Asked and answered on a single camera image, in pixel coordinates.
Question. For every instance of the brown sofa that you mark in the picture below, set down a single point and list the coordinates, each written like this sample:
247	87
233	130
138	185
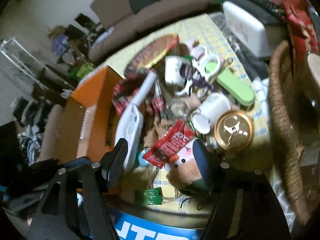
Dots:
160	12

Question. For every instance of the blue printed box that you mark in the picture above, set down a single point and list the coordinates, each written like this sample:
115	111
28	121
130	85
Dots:
150	225

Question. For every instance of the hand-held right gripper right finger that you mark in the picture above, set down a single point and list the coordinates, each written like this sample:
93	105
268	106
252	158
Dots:
202	157

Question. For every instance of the red patterned cloth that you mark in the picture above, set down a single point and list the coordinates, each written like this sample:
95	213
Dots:
297	22

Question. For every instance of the gold drink can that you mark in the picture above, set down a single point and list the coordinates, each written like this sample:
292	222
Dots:
233	130

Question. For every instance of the orange cardboard box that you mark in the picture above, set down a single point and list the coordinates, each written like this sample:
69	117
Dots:
97	97

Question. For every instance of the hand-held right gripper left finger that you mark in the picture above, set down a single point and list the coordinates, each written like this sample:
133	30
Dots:
119	155

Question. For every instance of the green oblong case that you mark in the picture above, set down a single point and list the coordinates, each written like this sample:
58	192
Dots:
237	90

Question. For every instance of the white rectangular box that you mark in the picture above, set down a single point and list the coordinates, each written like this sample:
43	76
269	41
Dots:
245	27

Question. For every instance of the white tube with label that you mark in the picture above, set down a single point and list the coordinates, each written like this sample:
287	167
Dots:
130	127

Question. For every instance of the green foil packet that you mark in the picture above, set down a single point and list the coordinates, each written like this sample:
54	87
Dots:
148	196

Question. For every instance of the green snack bags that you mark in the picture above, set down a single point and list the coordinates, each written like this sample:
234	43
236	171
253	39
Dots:
82	70

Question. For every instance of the burlap cloth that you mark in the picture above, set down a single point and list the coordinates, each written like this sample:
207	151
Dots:
162	127

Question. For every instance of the red plaid packet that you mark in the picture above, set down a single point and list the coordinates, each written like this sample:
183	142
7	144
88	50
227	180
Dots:
122	97

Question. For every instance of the red snack packet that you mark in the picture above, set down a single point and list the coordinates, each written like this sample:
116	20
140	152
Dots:
170	142

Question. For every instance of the white mug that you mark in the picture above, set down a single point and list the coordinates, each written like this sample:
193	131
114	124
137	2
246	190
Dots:
172	70

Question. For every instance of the brown wicker basket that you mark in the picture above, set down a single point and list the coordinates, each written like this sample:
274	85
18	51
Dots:
282	100

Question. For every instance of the brown white plush toy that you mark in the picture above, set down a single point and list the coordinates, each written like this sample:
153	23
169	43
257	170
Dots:
185	172

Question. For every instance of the yellow checked tablecloth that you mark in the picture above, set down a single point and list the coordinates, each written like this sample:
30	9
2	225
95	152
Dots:
200	27

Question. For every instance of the white plastic cup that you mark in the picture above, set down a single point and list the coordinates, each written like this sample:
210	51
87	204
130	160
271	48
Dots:
212	107

